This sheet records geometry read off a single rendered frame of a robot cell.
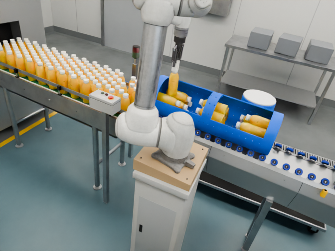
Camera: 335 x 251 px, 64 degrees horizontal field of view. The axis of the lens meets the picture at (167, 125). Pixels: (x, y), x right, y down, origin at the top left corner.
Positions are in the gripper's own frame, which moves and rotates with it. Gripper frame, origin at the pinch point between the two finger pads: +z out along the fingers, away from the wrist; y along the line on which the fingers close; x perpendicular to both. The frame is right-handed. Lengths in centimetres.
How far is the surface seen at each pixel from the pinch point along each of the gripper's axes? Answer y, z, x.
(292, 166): -2, 40, -93
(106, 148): -30, 70, 34
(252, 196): 41, 118, -82
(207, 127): -13.6, 28.0, -35.0
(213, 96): -3.7, 10.8, -31.3
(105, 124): -31, 47, 35
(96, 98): -34, 26, 40
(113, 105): -32.4, 27.0, 26.8
